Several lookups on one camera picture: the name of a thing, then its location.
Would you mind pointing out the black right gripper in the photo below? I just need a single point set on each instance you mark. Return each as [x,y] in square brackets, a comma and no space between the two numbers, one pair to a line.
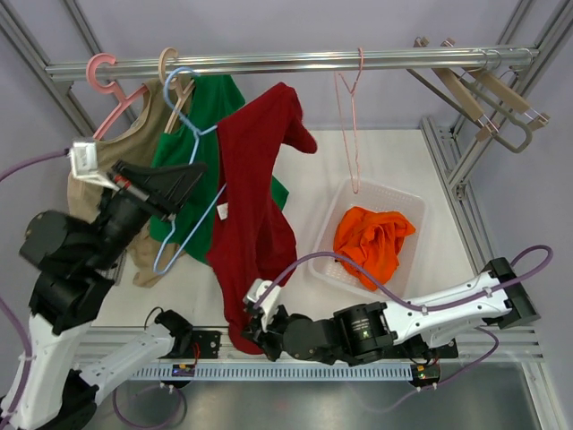
[265,339]

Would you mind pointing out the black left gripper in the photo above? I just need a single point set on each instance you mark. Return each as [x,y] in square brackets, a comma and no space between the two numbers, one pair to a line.
[167,186]

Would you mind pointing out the beige t shirt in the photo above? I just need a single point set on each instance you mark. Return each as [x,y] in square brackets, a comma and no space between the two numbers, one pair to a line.
[137,146]

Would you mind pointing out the green t shirt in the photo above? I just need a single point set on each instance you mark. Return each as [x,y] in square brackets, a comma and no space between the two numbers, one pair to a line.
[215,98]

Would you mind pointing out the light blue wire hanger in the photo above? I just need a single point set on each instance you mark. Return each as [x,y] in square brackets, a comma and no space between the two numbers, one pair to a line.
[197,134]

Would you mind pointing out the dark red t shirt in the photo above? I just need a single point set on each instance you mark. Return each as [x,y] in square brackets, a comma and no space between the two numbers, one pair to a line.
[254,241]

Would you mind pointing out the beige plastic hanger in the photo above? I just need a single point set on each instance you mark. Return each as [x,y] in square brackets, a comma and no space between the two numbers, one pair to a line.
[175,87]

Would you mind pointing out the orange t shirt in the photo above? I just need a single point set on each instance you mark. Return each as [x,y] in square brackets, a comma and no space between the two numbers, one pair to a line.
[373,240]

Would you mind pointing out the thin pink wire hanger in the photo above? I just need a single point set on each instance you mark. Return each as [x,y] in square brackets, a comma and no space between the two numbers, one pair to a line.
[353,161]

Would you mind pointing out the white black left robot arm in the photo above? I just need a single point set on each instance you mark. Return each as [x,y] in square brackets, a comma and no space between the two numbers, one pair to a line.
[72,257]

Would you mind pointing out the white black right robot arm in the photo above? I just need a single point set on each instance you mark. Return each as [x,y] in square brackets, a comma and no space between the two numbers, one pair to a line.
[365,333]

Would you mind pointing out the wooden clip hanger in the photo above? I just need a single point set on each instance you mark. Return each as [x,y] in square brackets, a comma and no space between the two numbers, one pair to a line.
[465,103]
[537,120]

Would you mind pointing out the grey plastic hanger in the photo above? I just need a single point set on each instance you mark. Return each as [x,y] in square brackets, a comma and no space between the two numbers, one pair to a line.
[497,116]

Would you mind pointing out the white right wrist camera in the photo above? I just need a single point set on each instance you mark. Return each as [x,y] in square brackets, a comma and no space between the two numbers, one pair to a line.
[261,301]

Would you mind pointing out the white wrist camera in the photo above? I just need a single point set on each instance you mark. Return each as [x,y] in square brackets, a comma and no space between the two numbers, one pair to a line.
[261,301]
[83,158]

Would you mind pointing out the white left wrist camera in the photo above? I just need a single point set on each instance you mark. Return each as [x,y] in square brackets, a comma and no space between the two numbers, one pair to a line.
[83,158]

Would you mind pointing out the white slotted cable duct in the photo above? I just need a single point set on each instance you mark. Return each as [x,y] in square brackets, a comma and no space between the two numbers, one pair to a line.
[251,372]

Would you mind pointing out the aluminium frame left posts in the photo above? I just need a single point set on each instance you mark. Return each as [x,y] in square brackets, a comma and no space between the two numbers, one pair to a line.
[32,53]

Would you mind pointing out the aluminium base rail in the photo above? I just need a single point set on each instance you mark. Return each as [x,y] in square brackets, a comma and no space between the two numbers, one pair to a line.
[518,344]

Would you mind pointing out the silver clothes rail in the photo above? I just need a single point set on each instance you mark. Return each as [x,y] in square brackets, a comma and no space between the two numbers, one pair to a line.
[328,61]

